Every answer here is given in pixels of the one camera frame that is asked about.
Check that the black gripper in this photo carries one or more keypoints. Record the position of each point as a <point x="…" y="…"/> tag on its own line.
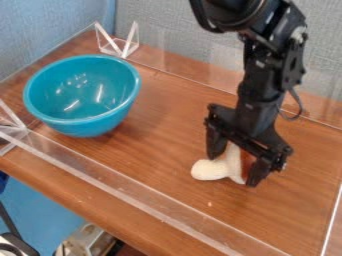
<point x="248" y="125"/>

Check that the toy mushroom brown cap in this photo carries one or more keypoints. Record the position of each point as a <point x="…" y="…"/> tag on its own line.
<point x="233" y="166"/>

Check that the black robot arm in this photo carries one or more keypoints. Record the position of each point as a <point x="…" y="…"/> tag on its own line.
<point x="273" y="30"/>

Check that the blue bowl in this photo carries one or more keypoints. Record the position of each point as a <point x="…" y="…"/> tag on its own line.
<point x="82" y="94"/>

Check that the clear acrylic front barrier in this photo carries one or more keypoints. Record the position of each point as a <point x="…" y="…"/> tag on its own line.
<point x="149" y="219"/>

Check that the clear acrylic barrier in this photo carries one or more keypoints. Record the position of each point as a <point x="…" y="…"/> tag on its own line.
<point x="320" y="109"/>
<point x="149" y="219"/>

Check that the clear acrylic back barrier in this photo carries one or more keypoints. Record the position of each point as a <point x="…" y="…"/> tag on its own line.
<point x="320" y="109"/>

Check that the black chair part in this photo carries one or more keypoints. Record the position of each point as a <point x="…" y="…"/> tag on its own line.
<point x="13" y="245"/>

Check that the clear acrylic corner bracket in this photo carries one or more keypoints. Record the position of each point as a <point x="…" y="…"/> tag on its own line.
<point x="116" y="46"/>

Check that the grey metal bracket below table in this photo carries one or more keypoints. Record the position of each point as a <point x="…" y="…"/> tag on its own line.
<point x="89" y="241"/>

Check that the clear acrylic left bracket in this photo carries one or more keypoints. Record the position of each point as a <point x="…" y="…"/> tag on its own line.
<point x="13" y="129"/>

